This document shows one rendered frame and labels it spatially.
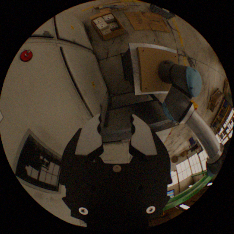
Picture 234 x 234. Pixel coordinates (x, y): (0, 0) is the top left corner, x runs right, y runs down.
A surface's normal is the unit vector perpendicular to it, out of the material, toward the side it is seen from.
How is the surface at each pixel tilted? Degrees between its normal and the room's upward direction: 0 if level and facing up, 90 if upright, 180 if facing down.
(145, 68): 1
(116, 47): 0
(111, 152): 90
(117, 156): 90
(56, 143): 90
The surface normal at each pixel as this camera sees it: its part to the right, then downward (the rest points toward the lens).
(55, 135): 0.96, -0.20
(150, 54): -0.01, 0.63
